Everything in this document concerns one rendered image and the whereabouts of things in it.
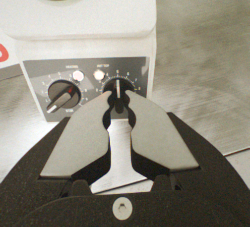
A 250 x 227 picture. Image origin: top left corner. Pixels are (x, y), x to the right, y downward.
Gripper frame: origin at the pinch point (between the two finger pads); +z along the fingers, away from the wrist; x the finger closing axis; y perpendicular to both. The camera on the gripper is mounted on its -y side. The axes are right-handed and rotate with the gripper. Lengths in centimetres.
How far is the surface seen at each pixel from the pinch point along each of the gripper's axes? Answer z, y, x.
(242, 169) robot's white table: -0.3, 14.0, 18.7
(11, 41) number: 7.5, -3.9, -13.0
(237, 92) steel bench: 5.7, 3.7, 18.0
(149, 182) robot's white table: -0.7, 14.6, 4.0
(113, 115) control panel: 1.8, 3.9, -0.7
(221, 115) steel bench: 4.1, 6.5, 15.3
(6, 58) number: 7.6, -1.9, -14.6
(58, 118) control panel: 1.8, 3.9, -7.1
